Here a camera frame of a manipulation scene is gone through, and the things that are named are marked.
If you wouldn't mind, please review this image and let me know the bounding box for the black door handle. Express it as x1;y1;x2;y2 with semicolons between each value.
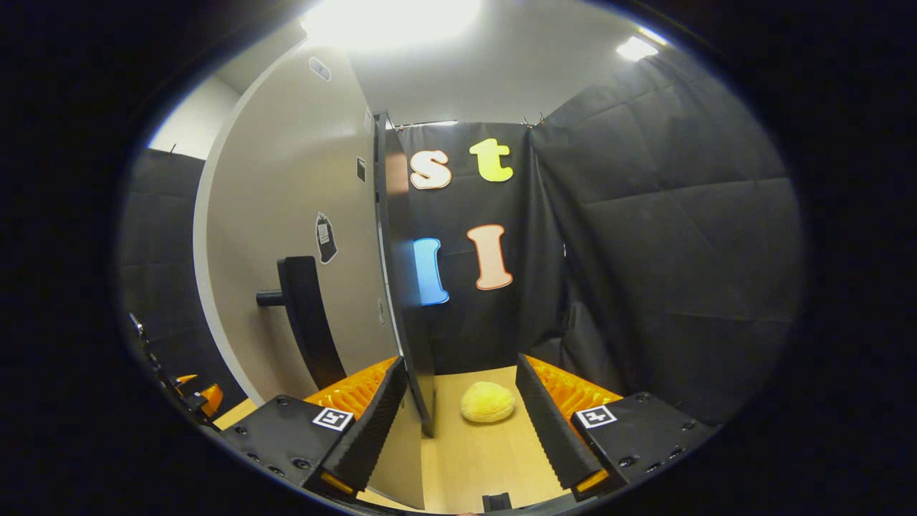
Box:
256;256;348;391

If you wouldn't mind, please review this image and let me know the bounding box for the large ceiling lamp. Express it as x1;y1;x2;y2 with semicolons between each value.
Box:
301;0;482;49

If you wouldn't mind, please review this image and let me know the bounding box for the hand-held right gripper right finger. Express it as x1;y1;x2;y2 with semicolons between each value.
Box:
514;353;717;502

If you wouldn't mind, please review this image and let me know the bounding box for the black backdrop cloth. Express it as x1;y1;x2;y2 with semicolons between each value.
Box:
118;50;803;431

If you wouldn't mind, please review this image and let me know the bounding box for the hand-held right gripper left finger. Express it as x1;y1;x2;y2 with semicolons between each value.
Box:
219;356;409;502

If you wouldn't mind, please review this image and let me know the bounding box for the small ceiling lamp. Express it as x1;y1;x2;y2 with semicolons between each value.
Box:
616;27;668;62

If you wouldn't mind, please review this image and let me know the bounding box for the grey cabinet door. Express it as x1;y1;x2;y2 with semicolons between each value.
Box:
192;44;427;511

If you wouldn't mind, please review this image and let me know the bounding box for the yellow plush cushion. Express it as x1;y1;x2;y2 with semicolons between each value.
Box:
460;381;517;424

